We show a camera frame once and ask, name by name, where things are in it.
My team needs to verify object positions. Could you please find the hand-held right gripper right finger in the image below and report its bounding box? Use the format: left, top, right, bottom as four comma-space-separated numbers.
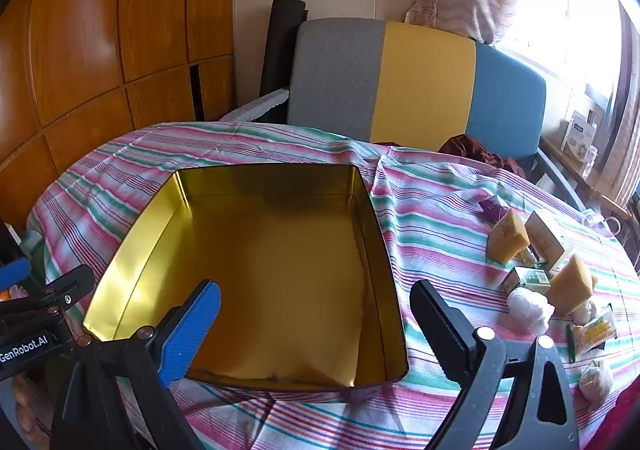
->
410, 279, 581, 450

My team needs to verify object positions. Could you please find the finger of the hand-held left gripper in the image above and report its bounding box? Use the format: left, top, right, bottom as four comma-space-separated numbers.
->
0, 257, 32, 287
0, 264, 96, 328

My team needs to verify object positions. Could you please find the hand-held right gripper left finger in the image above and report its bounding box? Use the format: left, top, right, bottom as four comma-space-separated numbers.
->
50, 279, 222, 450

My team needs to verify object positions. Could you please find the gold metal tin box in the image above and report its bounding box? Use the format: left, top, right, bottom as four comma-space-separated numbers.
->
81, 163, 410, 403

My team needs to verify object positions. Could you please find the white plastic bag ball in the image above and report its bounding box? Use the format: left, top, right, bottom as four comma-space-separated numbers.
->
506, 287, 555, 333
572, 300, 596, 326

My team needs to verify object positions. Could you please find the small green white box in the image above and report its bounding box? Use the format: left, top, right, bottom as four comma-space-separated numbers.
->
501, 266, 552, 295

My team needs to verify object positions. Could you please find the yellow sponge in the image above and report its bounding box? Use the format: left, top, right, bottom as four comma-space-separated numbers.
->
546, 254, 598, 317
487, 208, 531, 263

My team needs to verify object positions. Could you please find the purple snack packet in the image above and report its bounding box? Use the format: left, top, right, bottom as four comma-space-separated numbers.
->
475, 195, 508, 222

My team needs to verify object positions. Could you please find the white cardboard box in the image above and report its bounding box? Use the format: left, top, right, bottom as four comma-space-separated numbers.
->
524, 210, 568, 267

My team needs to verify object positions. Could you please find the yellow green packet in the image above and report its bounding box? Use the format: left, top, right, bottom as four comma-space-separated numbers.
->
566, 306, 618, 363

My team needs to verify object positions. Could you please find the white gauze pouch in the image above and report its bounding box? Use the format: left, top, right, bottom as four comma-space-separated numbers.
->
579, 357, 615, 406

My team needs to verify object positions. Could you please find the person's left hand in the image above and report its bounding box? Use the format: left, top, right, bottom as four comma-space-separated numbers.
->
11, 374, 38, 437

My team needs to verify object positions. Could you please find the striped pink green tablecloth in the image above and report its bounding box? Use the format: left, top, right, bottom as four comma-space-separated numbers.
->
27, 122, 640, 450

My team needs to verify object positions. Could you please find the maroon cloth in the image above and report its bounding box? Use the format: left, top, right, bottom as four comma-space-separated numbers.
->
439, 134, 526, 178

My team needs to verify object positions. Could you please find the wooden side table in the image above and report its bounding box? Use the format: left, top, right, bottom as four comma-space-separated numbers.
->
540, 135, 633, 221

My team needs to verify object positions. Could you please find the red blanket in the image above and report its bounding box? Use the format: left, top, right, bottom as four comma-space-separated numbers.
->
585, 380, 640, 450

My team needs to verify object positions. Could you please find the white box with blue label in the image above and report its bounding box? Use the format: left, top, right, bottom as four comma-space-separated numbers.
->
560, 111, 598, 163

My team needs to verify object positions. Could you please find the grey yellow blue chair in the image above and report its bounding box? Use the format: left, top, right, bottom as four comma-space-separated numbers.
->
286, 19, 588, 211

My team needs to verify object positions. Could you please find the striped dark curtain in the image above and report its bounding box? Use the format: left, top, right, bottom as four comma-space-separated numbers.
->
597, 0, 640, 211

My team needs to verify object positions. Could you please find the wooden wardrobe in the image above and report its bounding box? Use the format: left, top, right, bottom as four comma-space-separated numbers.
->
0, 0, 238, 231

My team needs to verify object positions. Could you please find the black rolled mat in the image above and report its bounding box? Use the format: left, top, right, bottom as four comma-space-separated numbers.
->
258, 0, 307, 98

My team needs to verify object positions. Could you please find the window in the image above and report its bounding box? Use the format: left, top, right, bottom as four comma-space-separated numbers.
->
495, 0, 631, 96

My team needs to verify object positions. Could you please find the white cord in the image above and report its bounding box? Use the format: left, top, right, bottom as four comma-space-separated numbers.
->
597, 216, 632, 237

